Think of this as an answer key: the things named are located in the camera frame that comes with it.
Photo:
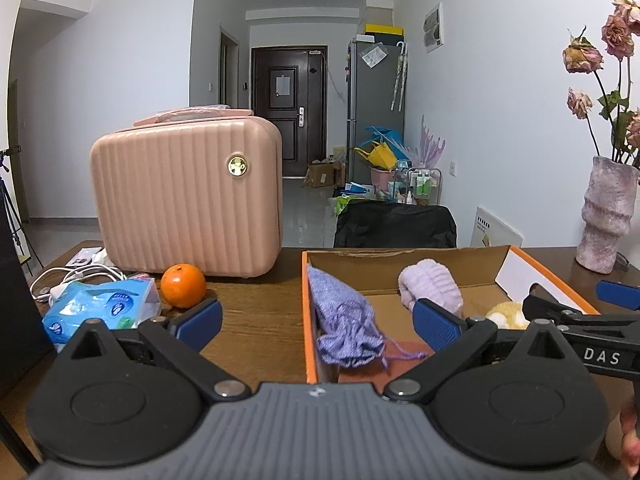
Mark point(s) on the yellow bag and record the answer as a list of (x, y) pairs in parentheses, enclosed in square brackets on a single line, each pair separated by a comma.
[(380, 156)]

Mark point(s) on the dark brown entrance door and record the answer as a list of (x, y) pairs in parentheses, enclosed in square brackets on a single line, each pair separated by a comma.
[(287, 145)]

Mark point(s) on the pink textured vase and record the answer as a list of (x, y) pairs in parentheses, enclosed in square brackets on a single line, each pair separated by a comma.
[(605, 215)]

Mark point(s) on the pink bucket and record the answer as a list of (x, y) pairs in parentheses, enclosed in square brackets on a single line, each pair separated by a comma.
[(381, 178)]

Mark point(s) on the metal cart with bottles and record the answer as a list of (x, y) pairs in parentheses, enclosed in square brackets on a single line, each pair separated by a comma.
[(422, 182)]

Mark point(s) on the paper sheet on door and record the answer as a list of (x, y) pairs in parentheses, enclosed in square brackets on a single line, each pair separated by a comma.
[(283, 85)]

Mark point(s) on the person's right hand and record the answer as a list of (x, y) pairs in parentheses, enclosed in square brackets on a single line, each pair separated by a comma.
[(631, 440)]

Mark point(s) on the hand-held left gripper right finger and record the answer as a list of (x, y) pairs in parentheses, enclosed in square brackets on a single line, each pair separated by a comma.
[(435, 325)]

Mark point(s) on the bunch of dried pink roses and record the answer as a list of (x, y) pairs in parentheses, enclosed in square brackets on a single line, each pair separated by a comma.
[(582, 55)]

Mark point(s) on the black paper bag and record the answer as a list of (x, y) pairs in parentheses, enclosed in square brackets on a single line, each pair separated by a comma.
[(20, 310)]

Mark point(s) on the purple wing decoration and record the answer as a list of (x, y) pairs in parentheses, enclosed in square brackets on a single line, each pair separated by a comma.
[(430, 147)]

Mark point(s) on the white wall panel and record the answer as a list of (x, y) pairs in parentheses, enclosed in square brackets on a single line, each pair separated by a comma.
[(433, 30)]

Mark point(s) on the pumpkin print cardboard box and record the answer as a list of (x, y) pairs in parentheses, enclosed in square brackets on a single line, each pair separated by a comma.
[(390, 307)]

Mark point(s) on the purple knit pouch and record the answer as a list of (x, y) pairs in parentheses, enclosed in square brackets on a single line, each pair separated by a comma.
[(345, 320)]

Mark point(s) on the yellow white plush toy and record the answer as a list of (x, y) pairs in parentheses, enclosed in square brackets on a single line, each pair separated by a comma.
[(505, 315)]

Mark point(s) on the black chair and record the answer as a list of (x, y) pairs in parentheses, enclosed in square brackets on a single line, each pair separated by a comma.
[(395, 227)]

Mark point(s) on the black tripod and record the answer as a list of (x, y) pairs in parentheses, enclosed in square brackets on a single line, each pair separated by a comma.
[(7, 195)]

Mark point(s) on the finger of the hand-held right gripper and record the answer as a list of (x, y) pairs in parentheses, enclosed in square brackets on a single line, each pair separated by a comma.
[(550, 306), (620, 294)]

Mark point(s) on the yellow black box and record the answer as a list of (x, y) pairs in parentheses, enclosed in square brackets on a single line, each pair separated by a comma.
[(382, 31)]

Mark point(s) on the orange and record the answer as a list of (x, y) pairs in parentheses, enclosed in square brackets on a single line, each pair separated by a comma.
[(183, 286)]

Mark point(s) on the clear plastic bag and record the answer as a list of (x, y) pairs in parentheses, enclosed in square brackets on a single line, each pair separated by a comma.
[(374, 56)]

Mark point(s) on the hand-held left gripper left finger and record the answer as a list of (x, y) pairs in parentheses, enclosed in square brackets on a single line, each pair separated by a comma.
[(200, 322)]

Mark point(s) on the grey refrigerator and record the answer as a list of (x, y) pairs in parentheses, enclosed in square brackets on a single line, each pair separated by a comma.
[(372, 105)]

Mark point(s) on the dark side doorway frame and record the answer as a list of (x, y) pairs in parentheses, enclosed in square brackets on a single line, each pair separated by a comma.
[(222, 70)]

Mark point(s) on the blue tissue pack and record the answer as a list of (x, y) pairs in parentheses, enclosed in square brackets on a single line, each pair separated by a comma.
[(95, 305)]

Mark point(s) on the folded clear umbrellas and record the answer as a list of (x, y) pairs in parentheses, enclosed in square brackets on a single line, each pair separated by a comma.
[(400, 77)]

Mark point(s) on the pink ribbed suitcase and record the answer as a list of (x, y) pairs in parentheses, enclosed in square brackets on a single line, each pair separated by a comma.
[(185, 200)]

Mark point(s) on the brown cardboard carton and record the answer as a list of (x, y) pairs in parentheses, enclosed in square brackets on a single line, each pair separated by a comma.
[(320, 175)]

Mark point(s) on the white flat board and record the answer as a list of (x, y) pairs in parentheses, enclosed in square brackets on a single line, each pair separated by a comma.
[(495, 230)]

